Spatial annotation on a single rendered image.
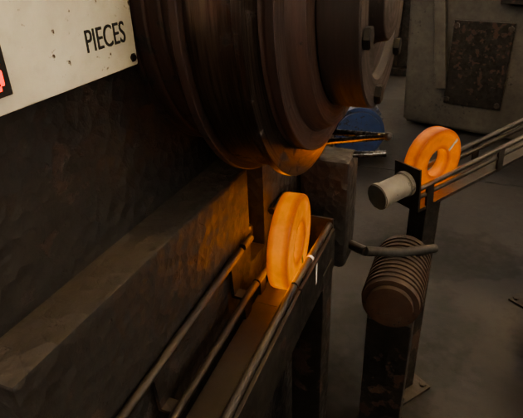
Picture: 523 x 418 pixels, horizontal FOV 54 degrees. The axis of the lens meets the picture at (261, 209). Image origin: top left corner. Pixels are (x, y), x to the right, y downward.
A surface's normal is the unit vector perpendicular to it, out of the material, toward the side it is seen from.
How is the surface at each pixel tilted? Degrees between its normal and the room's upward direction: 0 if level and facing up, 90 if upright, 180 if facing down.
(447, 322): 0
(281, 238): 56
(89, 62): 90
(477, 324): 0
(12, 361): 0
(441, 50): 90
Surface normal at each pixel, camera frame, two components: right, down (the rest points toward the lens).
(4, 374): -0.03, -0.88
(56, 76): 0.92, 0.15
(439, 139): 0.54, 0.39
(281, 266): -0.31, 0.42
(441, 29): -0.59, 0.40
